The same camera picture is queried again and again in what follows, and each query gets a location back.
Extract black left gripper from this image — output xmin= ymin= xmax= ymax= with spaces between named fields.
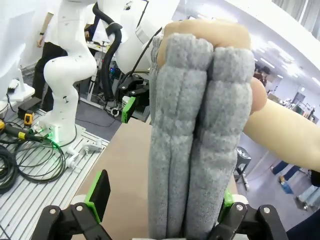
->
xmin=118 ymin=72 xmax=151 ymax=124

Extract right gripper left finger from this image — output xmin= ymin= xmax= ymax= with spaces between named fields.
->
xmin=31 ymin=169 xmax=112 ymax=240

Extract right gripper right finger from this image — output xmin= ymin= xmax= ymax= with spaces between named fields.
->
xmin=208 ymin=188 xmax=290 ymax=240

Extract grey shorts garment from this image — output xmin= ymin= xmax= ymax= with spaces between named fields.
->
xmin=147 ymin=32 xmax=256 ymax=239

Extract person's bare forearm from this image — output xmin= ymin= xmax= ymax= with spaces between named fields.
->
xmin=243 ymin=98 xmax=320 ymax=173

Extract person's bare hand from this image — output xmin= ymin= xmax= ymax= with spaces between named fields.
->
xmin=156 ymin=18 xmax=268 ymax=116

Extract person in black T-shirt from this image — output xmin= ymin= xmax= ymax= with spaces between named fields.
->
xmin=286 ymin=169 xmax=320 ymax=240

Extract aluminium slotted mounting plate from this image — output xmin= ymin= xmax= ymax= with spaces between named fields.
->
xmin=0 ymin=109 xmax=111 ymax=240

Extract bystander in dark jeans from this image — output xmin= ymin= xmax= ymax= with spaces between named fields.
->
xmin=271 ymin=159 xmax=301 ymax=195

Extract bystander in light jeans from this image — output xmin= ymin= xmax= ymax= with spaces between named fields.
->
xmin=296 ymin=184 xmax=320 ymax=211

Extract bystander in white shirt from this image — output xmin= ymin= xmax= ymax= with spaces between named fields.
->
xmin=32 ymin=11 xmax=70 ymax=112

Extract yellow handheld tool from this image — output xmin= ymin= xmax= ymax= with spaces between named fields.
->
xmin=24 ymin=112 xmax=35 ymax=127

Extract small black box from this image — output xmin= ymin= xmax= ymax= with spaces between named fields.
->
xmin=17 ymin=96 xmax=43 ymax=114

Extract grey metal bracket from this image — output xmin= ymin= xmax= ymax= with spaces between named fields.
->
xmin=81 ymin=138 xmax=104 ymax=153

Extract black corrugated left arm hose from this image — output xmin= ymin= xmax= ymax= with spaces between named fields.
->
xmin=91 ymin=1 xmax=124 ymax=104

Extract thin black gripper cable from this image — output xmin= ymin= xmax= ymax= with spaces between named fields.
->
xmin=128 ymin=26 xmax=163 ymax=77

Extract coiled black cables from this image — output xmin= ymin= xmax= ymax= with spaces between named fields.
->
xmin=0 ymin=139 xmax=67 ymax=195

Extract black yellow cable plug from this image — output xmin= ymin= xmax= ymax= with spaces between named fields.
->
xmin=0 ymin=119 xmax=44 ymax=144

